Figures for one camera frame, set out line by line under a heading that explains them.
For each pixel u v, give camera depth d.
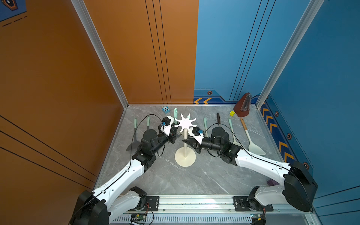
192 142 0.65
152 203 0.74
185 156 0.89
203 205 0.76
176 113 0.63
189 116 0.61
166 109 1.16
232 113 1.12
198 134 0.60
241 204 0.72
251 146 0.94
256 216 0.72
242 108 1.08
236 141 0.97
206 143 0.65
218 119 1.09
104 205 0.39
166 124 0.60
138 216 0.72
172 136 0.64
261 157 0.51
